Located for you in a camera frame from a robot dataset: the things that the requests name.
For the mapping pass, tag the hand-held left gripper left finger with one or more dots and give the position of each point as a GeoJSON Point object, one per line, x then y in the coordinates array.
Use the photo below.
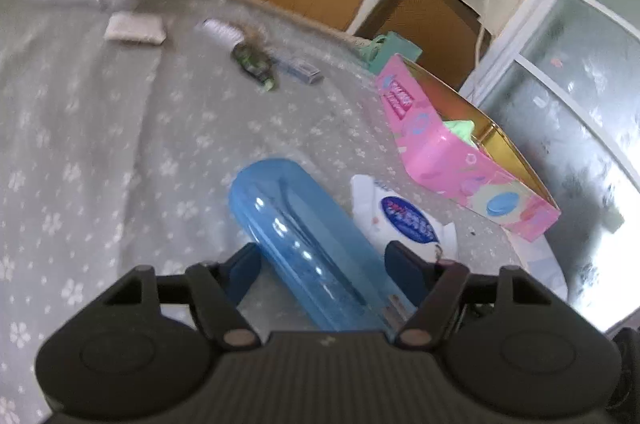
{"type": "Point", "coordinates": [245, 266]}

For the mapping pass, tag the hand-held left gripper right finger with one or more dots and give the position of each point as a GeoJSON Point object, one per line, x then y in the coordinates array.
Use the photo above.
{"type": "Point", "coordinates": [402, 266]}

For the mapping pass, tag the white tissue packet blue label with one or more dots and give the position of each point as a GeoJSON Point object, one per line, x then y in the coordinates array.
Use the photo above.
{"type": "Point", "coordinates": [400, 214]}

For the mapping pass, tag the translucent blue plastic case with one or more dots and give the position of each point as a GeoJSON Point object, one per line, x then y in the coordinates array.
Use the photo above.
{"type": "Point", "coordinates": [300, 229]}

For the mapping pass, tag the pink tin box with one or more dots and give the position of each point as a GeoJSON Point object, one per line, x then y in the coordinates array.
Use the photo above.
{"type": "Point", "coordinates": [450, 164]}

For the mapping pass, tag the grey blue packet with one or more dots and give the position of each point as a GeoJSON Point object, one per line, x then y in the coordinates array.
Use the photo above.
{"type": "Point", "coordinates": [300, 72]}

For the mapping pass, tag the dark green packet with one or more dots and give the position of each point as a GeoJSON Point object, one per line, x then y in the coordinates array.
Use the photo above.
{"type": "Point", "coordinates": [255, 62]}

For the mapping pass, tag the brown twine bundle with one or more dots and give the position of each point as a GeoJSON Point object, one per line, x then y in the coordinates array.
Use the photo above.
{"type": "Point", "coordinates": [255, 35]}

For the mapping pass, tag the small white packet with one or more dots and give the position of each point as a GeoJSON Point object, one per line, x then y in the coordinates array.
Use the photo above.
{"type": "Point", "coordinates": [220, 29]}

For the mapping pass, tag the white plastic sheet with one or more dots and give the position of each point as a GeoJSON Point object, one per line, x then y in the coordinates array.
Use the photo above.
{"type": "Point", "coordinates": [540, 264]}

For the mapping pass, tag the light green cloth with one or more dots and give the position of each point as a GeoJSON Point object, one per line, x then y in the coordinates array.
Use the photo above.
{"type": "Point", "coordinates": [462, 129]}

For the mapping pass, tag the grey floral bed sheet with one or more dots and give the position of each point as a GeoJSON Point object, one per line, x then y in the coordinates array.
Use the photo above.
{"type": "Point", "coordinates": [125, 154]}

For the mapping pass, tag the green plastic cup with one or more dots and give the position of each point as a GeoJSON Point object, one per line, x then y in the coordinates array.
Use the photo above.
{"type": "Point", "coordinates": [395, 44]}

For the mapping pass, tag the brown chair back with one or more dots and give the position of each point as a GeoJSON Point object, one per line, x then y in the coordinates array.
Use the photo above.
{"type": "Point", "coordinates": [425, 19]}

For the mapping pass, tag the frosted glass sliding door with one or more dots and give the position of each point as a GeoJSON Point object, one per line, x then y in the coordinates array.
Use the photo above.
{"type": "Point", "coordinates": [575, 79]}

